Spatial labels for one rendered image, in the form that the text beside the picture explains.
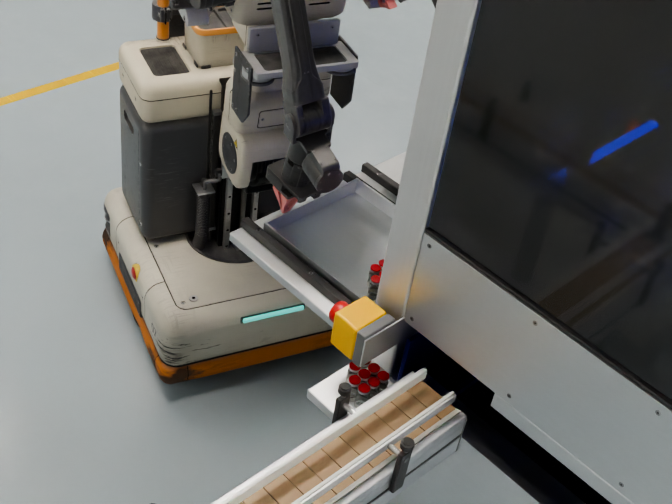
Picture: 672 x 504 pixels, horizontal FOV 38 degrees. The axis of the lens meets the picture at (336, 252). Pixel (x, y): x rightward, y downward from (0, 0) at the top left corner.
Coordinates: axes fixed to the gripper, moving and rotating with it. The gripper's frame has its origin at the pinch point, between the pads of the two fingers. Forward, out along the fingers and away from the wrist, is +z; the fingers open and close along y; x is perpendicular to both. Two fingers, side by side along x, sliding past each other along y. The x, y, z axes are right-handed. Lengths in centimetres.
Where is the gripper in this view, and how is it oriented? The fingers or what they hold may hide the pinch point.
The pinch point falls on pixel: (285, 209)
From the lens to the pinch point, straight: 194.1
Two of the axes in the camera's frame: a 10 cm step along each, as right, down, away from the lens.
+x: 7.2, -3.7, 5.9
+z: -2.5, 6.6, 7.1
